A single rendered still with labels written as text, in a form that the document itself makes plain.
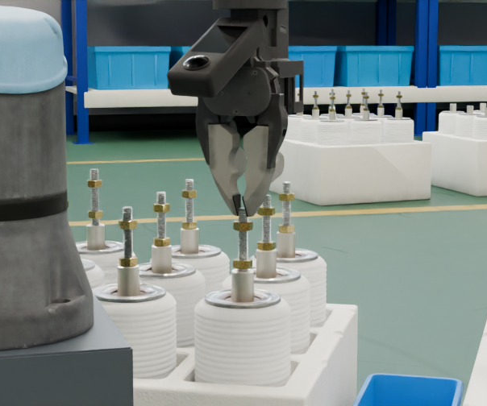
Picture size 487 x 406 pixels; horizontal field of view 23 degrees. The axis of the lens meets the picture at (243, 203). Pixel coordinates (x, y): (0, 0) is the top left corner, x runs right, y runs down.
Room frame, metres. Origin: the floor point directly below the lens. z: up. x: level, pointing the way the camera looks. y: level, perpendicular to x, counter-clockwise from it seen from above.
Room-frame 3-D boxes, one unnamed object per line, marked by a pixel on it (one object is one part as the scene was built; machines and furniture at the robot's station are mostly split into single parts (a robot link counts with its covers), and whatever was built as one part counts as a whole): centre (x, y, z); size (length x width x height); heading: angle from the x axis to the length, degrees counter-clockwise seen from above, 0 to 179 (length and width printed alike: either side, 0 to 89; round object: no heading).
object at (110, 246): (1.42, 0.18, 0.25); 0.08 x 0.08 x 0.01
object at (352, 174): (3.79, -0.34, 0.09); 0.39 x 0.39 x 0.18; 23
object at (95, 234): (1.42, 0.18, 0.26); 0.02 x 0.02 x 0.03
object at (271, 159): (1.12, -0.02, 0.43); 0.05 x 0.02 x 0.09; 63
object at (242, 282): (1.14, 0.00, 0.26); 0.02 x 0.02 x 0.03
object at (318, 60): (6.22, -0.23, 0.36); 0.50 x 0.38 x 0.21; 17
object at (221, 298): (1.14, 0.00, 0.25); 0.08 x 0.08 x 0.01
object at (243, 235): (1.14, 0.00, 0.31); 0.01 x 0.01 x 0.08
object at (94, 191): (1.42, 0.18, 0.31); 0.01 x 0.01 x 0.08
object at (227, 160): (1.16, 0.01, 0.38); 0.06 x 0.03 x 0.09; 153
